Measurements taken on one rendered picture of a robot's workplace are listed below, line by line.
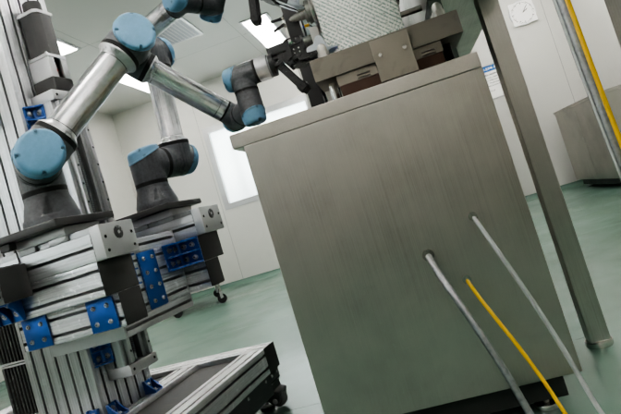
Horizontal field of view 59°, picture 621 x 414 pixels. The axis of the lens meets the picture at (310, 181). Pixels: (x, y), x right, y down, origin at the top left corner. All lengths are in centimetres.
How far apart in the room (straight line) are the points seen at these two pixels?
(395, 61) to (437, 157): 27
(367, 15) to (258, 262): 607
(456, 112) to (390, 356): 62
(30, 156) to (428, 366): 110
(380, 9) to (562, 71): 597
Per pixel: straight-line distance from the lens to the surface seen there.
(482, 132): 140
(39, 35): 202
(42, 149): 150
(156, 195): 200
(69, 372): 191
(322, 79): 148
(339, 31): 171
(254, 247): 753
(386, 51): 146
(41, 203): 161
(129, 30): 163
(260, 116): 168
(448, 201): 139
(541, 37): 761
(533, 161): 181
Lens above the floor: 64
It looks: 3 degrees up
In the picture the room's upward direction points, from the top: 17 degrees counter-clockwise
